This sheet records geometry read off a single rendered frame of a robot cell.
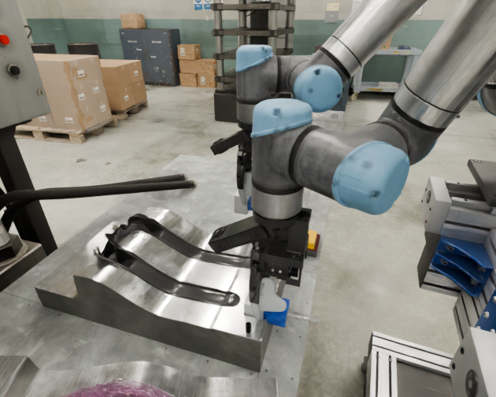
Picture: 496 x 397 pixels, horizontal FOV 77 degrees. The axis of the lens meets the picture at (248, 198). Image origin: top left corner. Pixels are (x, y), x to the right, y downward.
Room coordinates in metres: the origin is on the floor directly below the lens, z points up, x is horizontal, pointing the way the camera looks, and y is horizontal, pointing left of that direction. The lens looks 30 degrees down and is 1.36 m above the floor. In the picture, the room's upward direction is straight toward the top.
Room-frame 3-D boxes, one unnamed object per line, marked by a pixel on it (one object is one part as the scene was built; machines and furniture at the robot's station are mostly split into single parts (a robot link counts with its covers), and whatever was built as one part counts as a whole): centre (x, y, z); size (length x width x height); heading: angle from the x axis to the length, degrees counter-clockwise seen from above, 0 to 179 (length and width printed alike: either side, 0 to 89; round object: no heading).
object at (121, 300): (0.53, 0.18, 0.87); 0.50 x 0.26 x 0.14; 73
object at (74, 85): (4.16, 2.53, 0.47); 1.22 x 0.80 x 0.94; 77
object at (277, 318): (0.39, -0.06, 0.89); 0.13 x 0.05 x 0.05; 72
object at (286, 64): (0.70, -0.11, 1.25); 0.11 x 0.11 x 0.08; 3
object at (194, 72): (7.30, 1.06, 0.42); 0.86 x 0.33 x 0.83; 73
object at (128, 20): (7.63, 2.44, 1.26); 0.42 x 0.33 x 0.29; 73
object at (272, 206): (0.40, -0.04, 1.13); 0.08 x 0.08 x 0.05
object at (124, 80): (5.15, 2.37, 0.37); 1.20 x 0.82 x 0.74; 81
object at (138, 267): (0.51, 0.17, 0.92); 0.35 x 0.16 x 0.09; 73
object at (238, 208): (0.70, -0.03, 0.93); 0.13 x 0.05 x 0.05; 72
